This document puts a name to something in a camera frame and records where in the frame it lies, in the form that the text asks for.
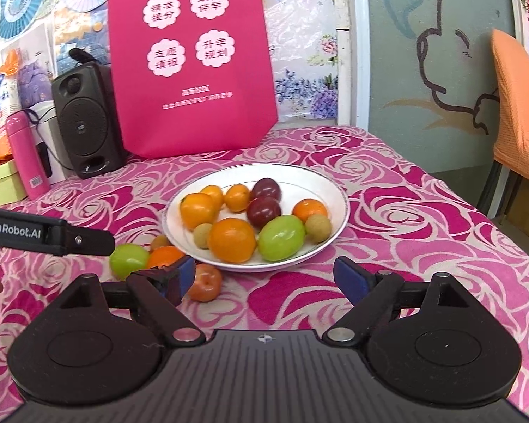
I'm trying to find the green fruit on table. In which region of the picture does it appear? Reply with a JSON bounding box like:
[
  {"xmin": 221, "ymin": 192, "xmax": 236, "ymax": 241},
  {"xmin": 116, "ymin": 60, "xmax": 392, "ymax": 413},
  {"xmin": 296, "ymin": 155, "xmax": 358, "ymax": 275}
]
[{"xmin": 109, "ymin": 244, "xmax": 150, "ymax": 281}]

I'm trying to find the orange in plate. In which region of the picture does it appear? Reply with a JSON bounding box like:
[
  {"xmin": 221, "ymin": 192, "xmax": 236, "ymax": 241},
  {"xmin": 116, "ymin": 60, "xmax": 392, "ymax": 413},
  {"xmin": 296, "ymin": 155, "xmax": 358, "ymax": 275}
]
[
  {"xmin": 180, "ymin": 193, "xmax": 220, "ymax": 231},
  {"xmin": 291, "ymin": 199, "xmax": 329, "ymax": 222}
]

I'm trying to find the blue paper fan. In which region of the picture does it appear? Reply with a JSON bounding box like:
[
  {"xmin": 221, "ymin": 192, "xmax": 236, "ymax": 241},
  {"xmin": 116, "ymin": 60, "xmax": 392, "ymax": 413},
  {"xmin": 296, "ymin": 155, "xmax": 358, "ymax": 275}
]
[{"xmin": 0, "ymin": 0, "xmax": 50, "ymax": 41}]

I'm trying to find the pink rose tablecloth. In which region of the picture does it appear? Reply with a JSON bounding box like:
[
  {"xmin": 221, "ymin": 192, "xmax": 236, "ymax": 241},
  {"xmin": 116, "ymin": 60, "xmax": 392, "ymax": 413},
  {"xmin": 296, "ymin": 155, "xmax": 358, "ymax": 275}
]
[{"xmin": 17, "ymin": 127, "xmax": 529, "ymax": 408}]

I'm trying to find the tan longan right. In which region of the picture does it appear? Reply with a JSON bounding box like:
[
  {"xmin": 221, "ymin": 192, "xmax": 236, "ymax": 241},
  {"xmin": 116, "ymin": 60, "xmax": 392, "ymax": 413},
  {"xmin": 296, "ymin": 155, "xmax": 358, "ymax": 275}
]
[{"xmin": 305, "ymin": 213, "xmax": 332, "ymax": 244}]

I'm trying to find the white round plate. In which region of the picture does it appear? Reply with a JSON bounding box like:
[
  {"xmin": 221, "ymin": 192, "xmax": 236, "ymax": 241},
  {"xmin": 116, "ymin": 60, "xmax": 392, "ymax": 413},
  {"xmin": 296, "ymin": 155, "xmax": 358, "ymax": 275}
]
[{"xmin": 162, "ymin": 163, "xmax": 349, "ymax": 273}]

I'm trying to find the large front orange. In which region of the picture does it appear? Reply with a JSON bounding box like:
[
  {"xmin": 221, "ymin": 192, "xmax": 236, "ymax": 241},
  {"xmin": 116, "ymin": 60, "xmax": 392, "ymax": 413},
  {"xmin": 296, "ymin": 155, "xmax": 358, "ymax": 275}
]
[{"xmin": 207, "ymin": 218, "xmax": 257, "ymax": 264}]

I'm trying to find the pink thermos bottle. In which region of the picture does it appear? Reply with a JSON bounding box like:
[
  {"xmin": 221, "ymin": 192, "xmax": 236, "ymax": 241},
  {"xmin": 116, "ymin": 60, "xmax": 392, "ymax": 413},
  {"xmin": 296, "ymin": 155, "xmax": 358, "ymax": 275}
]
[{"xmin": 5, "ymin": 111, "xmax": 50, "ymax": 200}]

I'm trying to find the pale green box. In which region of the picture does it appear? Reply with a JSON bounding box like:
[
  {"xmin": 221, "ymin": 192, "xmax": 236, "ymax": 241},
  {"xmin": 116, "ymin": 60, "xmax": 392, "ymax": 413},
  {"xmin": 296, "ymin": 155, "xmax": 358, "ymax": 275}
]
[{"xmin": 0, "ymin": 160, "xmax": 27, "ymax": 206}]

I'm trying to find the orange right in plate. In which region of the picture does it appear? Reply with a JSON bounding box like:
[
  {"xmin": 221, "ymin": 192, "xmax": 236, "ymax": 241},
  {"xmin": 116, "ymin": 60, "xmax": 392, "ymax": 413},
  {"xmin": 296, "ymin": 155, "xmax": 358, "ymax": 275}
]
[{"xmin": 291, "ymin": 199, "xmax": 329, "ymax": 222}]

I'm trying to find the white device box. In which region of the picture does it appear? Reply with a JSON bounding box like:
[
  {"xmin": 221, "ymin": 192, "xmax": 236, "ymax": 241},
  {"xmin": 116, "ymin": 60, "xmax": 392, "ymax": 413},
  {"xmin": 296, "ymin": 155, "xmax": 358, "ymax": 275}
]
[{"xmin": 25, "ymin": 100, "xmax": 74, "ymax": 184}]

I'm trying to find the black speaker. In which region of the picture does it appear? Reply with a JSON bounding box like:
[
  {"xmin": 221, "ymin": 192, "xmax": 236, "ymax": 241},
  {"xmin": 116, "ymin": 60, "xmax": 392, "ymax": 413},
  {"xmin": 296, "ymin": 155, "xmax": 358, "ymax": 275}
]
[{"xmin": 52, "ymin": 48, "xmax": 127, "ymax": 179}]

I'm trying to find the orange fabric chair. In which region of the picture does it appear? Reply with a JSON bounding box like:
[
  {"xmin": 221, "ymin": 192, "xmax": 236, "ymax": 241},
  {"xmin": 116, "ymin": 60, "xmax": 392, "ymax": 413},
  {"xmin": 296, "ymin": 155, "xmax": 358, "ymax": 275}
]
[{"xmin": 477, "ymin": 29, "xmax": 529, "ymax": 217}]

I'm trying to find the orange snack bag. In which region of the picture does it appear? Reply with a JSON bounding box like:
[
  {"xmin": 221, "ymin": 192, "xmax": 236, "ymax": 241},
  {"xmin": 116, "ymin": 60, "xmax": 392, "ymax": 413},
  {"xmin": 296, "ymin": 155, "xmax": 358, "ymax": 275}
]
[{"xmin": 0, "ymin": 50, "xmax": 20, "ymax": 164}]

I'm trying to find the green fruit in plate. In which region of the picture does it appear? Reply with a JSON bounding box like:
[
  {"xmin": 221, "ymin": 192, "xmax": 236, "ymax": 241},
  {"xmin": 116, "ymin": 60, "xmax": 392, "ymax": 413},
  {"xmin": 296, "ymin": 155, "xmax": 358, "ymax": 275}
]
[{"xmin": 258, "ymin": 215, "xmax": 306, "ymax": 262}]

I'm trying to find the small orange on table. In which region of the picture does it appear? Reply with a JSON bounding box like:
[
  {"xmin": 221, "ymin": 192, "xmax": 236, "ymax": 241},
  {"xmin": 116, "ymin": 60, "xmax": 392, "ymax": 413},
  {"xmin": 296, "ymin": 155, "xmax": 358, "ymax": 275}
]
[{"xmin": 148, "ymin": 245, "xmax": 184, "ymax": 268}]

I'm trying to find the dark red plum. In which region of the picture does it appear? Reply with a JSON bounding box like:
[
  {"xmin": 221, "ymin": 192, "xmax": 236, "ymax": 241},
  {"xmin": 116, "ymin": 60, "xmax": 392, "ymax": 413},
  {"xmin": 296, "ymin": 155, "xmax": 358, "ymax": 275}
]
[
  {"xmin": 246, "ymin": 198, "xmax": 282, "ymax": 229},
  {"xmin": 250, "ymin": 178, "xmax": 282, "ymax": 202}
]

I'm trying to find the tan longan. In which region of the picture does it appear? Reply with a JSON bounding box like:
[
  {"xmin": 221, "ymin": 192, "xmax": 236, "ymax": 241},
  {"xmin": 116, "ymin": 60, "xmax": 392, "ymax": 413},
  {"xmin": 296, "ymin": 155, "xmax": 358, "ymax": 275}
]
[
  {"xmin": 305, "ymin": 213, "xmax": 332, "ymax": 244},
  {"xmin": 193, "ymin": 223, "xmax": 213, "ymax": 249}
]

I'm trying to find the small orange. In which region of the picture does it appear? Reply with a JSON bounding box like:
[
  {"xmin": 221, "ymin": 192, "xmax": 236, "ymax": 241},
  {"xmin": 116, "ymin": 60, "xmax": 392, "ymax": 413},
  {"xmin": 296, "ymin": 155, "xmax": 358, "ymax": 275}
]
[
  {"xmin": 148, "ymin": 245, "xmax": 184, "ymax": 268},
  {"xmin": 224, "ymin": 184, "xmax": 251, "ymax": 213}
]

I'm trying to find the tan longan left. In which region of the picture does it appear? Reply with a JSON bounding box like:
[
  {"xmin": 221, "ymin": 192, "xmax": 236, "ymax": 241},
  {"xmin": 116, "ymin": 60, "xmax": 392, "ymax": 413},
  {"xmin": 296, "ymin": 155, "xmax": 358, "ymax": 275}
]
[{"xmin": 193, "ymin": 223, "xmax": 213, "ymax": 249}]

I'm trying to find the small orange back plate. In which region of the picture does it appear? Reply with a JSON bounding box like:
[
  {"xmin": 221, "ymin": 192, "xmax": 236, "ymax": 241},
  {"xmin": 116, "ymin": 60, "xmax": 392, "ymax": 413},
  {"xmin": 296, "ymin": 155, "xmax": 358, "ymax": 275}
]
[{"xmin": 200, "ymin": 184, "xmax": 224, "ymax": 210}]

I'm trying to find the red-orange persimmon on table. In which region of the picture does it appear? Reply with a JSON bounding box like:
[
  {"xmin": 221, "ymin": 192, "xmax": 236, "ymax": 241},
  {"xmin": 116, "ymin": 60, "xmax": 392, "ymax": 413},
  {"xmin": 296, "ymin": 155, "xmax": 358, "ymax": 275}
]
[{"xmin": 187, "ymin": 264, "xmax": 223, "ymax": 303}]

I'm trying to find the pink tote bag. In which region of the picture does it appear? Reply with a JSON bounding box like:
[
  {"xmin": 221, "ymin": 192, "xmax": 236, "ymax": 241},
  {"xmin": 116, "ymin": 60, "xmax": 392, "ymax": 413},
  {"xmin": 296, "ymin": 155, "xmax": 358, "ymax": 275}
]
[{"xmin": 108, "ymin": 0, "xmax": 278, "ymax": 159}]

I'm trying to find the orange left in plate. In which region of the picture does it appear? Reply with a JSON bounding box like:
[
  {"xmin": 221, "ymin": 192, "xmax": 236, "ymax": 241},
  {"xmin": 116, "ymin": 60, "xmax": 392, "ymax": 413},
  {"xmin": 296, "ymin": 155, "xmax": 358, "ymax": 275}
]
[{"xmin": 180, "ymin": 193, "xmax": 220, "ymax": 231}]

